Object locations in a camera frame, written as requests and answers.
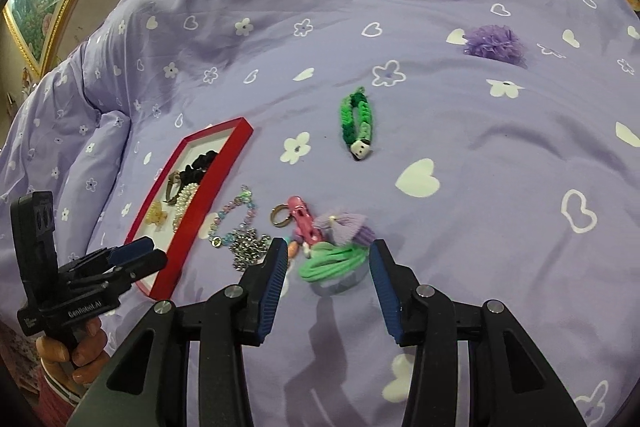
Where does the yellow hair claw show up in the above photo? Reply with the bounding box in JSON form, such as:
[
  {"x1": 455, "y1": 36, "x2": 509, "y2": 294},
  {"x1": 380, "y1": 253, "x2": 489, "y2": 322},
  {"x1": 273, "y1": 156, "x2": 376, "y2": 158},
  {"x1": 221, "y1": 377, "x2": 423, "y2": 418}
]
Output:
[{"x1": 144, "y1": 202, "x2": 169, "y2": 229}]

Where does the green woven panda bracelet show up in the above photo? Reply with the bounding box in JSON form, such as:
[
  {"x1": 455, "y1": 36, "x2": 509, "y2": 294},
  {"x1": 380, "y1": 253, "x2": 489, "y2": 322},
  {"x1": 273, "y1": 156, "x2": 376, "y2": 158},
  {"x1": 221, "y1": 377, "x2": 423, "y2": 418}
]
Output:
[{"x1": 340, "y1": 86, "x2": 375, "y2": 162}]

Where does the person's left forearm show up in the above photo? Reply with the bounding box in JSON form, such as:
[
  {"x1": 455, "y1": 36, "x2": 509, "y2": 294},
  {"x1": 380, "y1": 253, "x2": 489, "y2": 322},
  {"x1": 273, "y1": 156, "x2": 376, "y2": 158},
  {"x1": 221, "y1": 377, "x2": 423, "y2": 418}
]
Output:
[{"x1": 35, "y1": 359, "x2": 93, "y2": 425}]

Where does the white pearl bracelet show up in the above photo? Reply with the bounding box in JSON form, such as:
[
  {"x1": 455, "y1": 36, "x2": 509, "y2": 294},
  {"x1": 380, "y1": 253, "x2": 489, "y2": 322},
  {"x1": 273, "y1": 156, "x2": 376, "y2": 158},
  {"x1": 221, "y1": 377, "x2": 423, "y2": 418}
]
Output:
[{"x1": 172, "y1": 183, "x2": 202, "y2": 231}]

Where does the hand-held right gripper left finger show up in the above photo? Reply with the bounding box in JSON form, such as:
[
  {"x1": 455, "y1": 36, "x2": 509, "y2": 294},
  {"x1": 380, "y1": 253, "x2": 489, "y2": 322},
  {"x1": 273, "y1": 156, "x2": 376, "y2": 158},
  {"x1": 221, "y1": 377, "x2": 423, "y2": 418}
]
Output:
[{"x1": 82, "y1": 237, "x2": 291, "y2": 427}]

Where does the wrist watch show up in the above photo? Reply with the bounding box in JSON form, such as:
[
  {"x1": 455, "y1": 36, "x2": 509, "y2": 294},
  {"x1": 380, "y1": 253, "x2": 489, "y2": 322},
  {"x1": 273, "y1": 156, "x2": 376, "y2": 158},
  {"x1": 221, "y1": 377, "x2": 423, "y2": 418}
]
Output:
[{"x1": 164, "y1": 172, "x2": 189, "y2": 201}]

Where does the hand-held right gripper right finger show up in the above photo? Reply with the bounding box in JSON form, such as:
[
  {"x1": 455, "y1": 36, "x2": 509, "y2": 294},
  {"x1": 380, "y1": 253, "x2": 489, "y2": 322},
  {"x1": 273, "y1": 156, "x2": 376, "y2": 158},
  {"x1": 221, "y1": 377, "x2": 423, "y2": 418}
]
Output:
[{"x1": 367, "y1": 238, "x2": 588, "y2": 427}]

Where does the green hair tie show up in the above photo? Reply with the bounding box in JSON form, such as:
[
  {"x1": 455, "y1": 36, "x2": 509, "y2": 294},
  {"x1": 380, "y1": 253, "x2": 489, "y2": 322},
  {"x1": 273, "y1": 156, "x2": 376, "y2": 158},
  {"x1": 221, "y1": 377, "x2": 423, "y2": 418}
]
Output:
[{"x1": 298, "y1": 242, "x2": 374, "y2": 284}]

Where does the silver chain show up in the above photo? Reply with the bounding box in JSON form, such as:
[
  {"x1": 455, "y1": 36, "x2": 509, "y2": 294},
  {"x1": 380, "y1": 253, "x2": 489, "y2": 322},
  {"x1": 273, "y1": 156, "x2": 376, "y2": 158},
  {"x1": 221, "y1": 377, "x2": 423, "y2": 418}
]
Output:
[{"x1": 230, "y1": 232, "x2": 274, "y2": 269}]

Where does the pink keychain with ring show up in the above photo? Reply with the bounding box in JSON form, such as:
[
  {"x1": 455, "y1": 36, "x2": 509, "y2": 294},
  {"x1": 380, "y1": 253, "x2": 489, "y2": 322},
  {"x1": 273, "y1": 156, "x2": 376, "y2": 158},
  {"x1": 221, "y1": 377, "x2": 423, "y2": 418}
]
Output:
[{"x1": 270, "y1": 195, "x2": 326, "y2": 254}]

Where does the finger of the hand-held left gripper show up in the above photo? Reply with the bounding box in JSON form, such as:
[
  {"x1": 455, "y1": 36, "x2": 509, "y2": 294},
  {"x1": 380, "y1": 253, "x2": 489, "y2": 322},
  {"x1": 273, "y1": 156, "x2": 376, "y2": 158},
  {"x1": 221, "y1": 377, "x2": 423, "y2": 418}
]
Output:
[
  {"x1": 65, "y1": 237, "x2": 154, "y2": 279},
  {"x1": 70, "y1": 249, "x2": 169, "y2": 304}
]

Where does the purple flower print duvet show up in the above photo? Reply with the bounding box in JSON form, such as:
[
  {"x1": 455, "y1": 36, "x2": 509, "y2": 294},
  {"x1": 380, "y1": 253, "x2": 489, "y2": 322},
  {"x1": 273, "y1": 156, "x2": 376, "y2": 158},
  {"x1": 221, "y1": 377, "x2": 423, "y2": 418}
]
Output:
[{"x1": 0, "y1": 0, "x2": 640, "y2": 427}]

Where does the black scrunchie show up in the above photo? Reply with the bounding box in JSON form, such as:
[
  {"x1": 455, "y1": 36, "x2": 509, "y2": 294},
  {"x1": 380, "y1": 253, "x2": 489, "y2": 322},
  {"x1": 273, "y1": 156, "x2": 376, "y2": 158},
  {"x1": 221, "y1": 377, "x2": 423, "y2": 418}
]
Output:
[{"x1": 181, "y1": 151, "x2": 217, "y2": 184}]

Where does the purple pom-pom scrunchie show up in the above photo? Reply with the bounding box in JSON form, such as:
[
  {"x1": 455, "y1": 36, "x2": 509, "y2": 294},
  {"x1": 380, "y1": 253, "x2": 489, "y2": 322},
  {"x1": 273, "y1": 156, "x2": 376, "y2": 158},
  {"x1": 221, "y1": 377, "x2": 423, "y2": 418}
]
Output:
[{"x1": 462, "y1": 25, "x2": 527, "y2": 66}]

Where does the person's left hand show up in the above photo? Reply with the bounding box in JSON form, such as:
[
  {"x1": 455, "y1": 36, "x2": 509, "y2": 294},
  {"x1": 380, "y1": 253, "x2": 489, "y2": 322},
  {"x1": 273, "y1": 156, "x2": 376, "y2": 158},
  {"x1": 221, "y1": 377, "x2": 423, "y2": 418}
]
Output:
[{"x1": 36, "y1": 316, "x2": 112, "y2": 389}]

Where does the purple bow hair tie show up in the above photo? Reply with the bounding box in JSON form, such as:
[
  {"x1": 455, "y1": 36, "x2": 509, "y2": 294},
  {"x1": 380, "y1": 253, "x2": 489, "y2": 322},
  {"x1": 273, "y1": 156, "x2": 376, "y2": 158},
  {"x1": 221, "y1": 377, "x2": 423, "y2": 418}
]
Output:
[{"x1": 315, "y1": 212, "x2": 377, "y2": 249}]

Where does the pastel beaded bracelet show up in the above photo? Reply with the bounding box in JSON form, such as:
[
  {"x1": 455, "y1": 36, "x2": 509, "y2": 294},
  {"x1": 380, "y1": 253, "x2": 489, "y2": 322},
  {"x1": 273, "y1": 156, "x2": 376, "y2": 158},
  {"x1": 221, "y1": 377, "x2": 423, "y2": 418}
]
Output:
[{"x1": 207, "y1": 185, "x2": 259, "y2": 251}]

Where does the red jewelry tray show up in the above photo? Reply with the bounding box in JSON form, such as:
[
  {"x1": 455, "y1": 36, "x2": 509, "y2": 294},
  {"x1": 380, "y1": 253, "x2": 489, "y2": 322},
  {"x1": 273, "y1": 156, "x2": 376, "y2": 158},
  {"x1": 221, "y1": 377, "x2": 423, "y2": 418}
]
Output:
[{"x1": 124, "y1": 117, "x2": 255, "y2": 302}]

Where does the colourful chunky bead bracelet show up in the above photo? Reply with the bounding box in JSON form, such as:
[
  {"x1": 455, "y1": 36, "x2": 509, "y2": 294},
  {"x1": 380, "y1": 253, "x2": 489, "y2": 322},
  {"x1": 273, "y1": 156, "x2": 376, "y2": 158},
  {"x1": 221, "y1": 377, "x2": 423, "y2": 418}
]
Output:
[{"x1": 286, "y1": 237, "x2": 312, "y2": 262}]

